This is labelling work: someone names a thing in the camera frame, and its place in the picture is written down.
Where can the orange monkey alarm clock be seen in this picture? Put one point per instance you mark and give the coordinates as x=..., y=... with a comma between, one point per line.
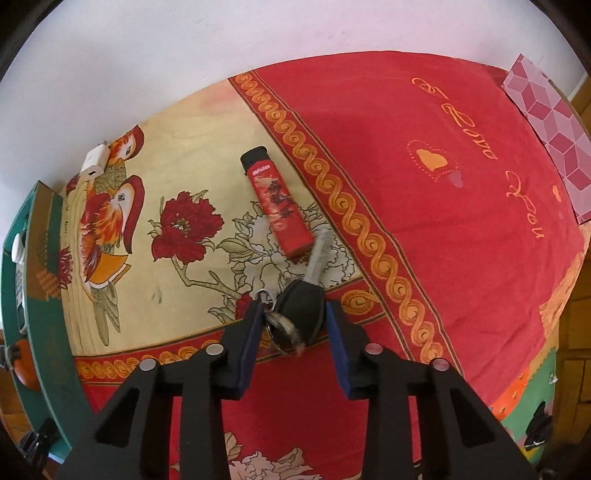
x=18, y=359

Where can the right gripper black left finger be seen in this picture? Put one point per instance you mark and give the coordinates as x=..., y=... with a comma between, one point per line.
x=158, y=404

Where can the white USB charger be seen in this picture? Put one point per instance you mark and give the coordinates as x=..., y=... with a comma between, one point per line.
x=95, y=162

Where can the black car key with ring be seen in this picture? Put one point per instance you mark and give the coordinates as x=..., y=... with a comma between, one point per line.
x=295, y=316

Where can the pink geometric patterned box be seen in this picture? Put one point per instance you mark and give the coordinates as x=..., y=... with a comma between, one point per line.
x=558, y=127

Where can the white earbuds case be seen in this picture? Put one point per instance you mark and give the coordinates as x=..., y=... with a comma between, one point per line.
x=18, y=249

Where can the white air conditioner remote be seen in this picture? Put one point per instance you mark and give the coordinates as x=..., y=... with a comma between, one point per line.
x=20, y=299

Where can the red lighter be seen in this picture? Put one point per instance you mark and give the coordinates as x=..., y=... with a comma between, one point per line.
x=293, y=235

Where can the teal cardboard tray box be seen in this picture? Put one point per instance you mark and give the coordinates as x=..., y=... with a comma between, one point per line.
x=61, y=399

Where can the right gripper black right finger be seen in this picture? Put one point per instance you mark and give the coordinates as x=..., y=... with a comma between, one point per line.
x=424, y=420

